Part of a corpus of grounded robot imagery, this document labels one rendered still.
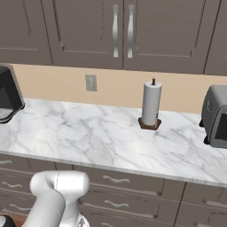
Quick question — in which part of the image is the grey drawer front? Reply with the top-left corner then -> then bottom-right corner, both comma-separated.
0,171 -> 38,197
180,182 -> 227,211
0,153 -> 57,173
174,201 -> 227,227
77,191 -> 163,220
79,205 -> 160,227
0,192 -> 37,215
73,165 -> 166,197

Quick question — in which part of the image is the brown paper towel holder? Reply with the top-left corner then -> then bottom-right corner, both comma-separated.
137,77 -> 162,131

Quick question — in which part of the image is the white paper towel roll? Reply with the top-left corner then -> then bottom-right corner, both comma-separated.
141,82 -> 163,127

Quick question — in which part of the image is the grey toaster oven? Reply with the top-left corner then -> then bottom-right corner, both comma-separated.
199,84 -> 227,149

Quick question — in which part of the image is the black coffee machine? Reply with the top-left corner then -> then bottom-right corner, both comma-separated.
0,66 -> 26,124

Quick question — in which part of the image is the grey wall socket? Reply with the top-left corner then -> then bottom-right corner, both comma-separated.
85,74 -> 98,92

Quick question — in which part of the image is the silver cupboard door handle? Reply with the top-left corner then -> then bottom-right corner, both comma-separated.
127,4 -> 135,59
112,4 -> 120,59

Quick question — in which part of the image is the grey wall cupboard door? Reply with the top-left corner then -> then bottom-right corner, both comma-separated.
0,0 -> 54,67
122,0 -> 222,75
203,0 -> 227,76
41,0 -> 124,71

